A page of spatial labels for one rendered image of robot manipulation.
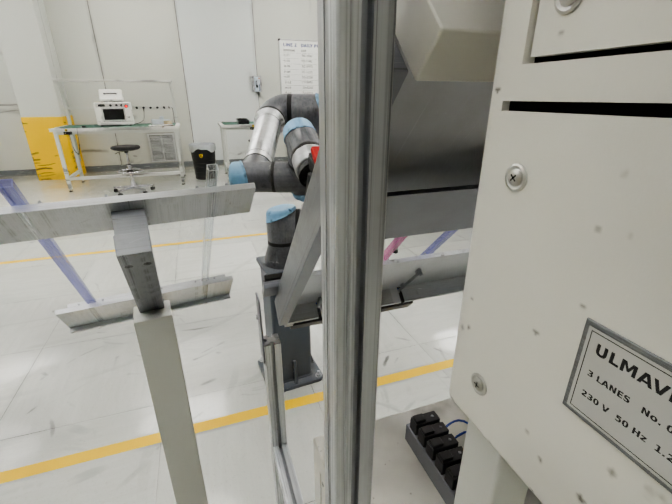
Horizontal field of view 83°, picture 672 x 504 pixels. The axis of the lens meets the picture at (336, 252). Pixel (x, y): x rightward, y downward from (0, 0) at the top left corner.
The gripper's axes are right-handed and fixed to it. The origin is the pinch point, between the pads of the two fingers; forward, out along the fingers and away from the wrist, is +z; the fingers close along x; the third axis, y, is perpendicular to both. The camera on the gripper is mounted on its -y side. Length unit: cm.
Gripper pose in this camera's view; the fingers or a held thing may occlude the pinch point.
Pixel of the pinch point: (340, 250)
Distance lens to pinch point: 70.1
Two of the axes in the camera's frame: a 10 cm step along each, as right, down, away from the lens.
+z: 2.9, 7.7, -5.7
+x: 9.4, -1.3, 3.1
